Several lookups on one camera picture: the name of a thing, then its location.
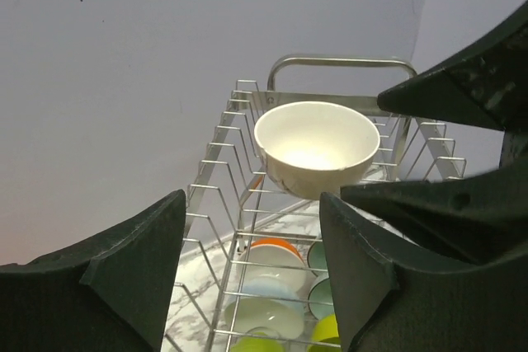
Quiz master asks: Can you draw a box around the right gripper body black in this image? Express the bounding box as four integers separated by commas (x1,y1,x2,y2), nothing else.
498,127,528,167

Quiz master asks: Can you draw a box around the mint green brown-rimmed bowl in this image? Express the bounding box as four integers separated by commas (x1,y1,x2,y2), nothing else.
306,241,328,276

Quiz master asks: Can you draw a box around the grey patterned bowl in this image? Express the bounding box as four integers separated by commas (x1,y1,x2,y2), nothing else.
308,273,334,320

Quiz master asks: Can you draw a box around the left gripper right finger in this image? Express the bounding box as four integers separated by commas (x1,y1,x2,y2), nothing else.
319,193,527,351

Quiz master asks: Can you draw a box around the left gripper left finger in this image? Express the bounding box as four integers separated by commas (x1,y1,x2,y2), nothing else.
1,190,186,351

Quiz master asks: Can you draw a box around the lime green white bowl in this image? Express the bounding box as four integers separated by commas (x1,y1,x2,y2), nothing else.
224,297,304,339

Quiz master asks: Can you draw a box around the yellow-green bottom bowl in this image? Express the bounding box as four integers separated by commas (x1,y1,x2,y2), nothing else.
311,313,341,348

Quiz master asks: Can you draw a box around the white orange bowl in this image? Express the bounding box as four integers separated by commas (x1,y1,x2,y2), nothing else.
235,237,308,290

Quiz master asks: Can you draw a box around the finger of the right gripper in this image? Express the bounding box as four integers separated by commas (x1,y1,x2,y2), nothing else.
341,157,527,264
377,3,527,132

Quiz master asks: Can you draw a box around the white grey bottom bowl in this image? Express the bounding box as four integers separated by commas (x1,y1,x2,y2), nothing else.
240,275,304,313

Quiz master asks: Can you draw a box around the stainless steel dish rack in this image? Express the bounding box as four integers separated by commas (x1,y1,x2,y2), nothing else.
162,54,466,351

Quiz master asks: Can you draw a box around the plain white bowl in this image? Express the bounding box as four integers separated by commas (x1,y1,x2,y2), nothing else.
253,101,380,200

